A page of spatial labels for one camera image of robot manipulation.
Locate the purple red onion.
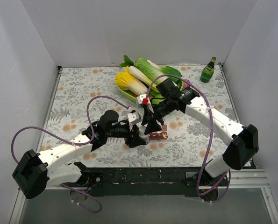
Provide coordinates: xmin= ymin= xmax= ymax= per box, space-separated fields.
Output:
xmin=182 ymin=79 xmax=190 ymax=90

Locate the white celery stalk bunch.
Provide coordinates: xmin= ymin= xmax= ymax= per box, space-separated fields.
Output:
xmin=119 ymin=55 xmax=159 ymax=93

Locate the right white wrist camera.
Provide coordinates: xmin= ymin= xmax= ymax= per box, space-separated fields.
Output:
xmin=136 ymin=94 xmax=154 ymax=113

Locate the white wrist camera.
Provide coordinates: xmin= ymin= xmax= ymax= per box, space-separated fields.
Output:
xmin=136 ymin=94 xmax=154 ymax=113
xmin=128 ymin=112 xmax=142 ymax=129

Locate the red weekly pill organizer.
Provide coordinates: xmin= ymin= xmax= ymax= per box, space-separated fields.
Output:
xmin=150 ymin=125 xmax=168 ymax=140

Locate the green plastic tray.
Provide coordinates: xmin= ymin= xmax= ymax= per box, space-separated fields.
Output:
xmin=118 ymin=80 xmax=187 ymax=102

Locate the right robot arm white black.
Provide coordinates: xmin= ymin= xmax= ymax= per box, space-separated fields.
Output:
xmin=136 ymin=78 xmax=259 ymax=186

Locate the white pill bottle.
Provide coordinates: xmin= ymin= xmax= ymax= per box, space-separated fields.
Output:
xmin=138 ymin=126 xmax=150 ymax=144

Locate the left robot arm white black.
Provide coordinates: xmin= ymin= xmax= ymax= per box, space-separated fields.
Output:
xmin=12 ymin=110 xmax=150 ymax=199

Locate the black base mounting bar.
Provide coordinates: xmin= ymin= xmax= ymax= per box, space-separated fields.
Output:
xmin=62 ymin=163 xmax=233 ymax=196

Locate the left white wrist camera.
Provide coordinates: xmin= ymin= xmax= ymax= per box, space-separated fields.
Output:
xmin=128 ymin=112 xmax=142 ymax=129

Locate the green glass bottle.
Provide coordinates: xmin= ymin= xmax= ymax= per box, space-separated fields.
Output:
xmin=200 ymin=57 xmax=216 ymax=83

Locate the yellow napa cabbage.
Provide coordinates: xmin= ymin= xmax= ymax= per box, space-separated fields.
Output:
xmin=114 ymin=72 xmax=148 ymax=96

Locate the floral tablecloth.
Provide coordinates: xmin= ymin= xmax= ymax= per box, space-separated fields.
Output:
xmin=41 ymin=64 xmax=236 ymax=167

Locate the green napa cabbage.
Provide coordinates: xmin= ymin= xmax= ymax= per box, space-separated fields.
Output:
xmin=135 ymin=57 xmax=164 ymax=81

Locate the green bok choy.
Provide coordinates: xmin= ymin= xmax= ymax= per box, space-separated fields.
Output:
xmin=147 ymin=60 xmax=182 ymax=77

